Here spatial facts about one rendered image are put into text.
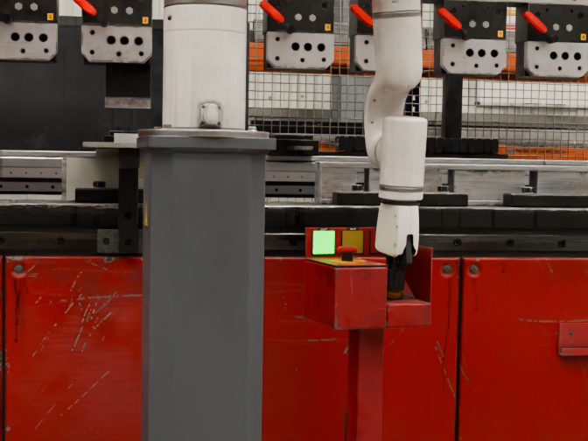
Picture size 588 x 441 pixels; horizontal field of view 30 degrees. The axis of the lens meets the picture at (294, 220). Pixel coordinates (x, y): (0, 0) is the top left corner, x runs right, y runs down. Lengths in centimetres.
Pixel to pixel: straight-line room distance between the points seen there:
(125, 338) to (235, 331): 80
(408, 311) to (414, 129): 34
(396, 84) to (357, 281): 37
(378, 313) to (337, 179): 50
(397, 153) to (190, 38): 63
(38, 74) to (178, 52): 142
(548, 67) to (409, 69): 62
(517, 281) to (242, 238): 105
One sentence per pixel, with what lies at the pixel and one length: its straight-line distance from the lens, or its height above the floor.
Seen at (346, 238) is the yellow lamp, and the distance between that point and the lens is 218.
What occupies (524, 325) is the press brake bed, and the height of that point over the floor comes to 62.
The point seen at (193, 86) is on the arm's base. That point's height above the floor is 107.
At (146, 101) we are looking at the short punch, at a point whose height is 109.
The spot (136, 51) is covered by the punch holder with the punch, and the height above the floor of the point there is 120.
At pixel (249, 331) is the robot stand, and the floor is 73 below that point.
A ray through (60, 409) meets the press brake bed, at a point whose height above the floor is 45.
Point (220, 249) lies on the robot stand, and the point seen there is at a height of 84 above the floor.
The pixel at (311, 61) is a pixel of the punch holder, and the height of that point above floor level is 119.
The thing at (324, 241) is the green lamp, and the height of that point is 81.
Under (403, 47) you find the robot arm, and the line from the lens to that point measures 205.
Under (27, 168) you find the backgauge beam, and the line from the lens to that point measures 269.
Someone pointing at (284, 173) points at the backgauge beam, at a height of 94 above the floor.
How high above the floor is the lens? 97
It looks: 3 degrees down
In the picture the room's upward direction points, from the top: 1 degrees clockwise
